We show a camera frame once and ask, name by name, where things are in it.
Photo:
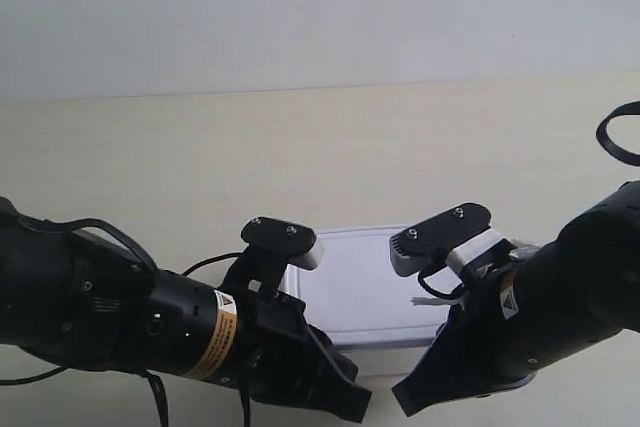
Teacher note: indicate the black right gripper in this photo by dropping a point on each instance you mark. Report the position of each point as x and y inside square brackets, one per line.
[485, 344]

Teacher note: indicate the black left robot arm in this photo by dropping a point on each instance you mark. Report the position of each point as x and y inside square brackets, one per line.
[82, 295]

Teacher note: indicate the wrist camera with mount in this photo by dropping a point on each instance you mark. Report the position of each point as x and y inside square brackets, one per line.
[460, 238]
[272, 246]

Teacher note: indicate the white rectangular box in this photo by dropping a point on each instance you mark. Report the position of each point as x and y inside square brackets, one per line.
[357, 299]

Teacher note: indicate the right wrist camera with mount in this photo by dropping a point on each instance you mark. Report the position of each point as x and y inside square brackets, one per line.
[460, 238]

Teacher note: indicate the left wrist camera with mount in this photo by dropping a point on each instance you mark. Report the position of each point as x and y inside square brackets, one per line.
[272, 246]

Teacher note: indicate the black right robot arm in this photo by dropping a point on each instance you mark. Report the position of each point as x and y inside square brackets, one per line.
[588, 280]

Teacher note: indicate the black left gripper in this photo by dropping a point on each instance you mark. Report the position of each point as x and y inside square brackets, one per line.
[279, 359]

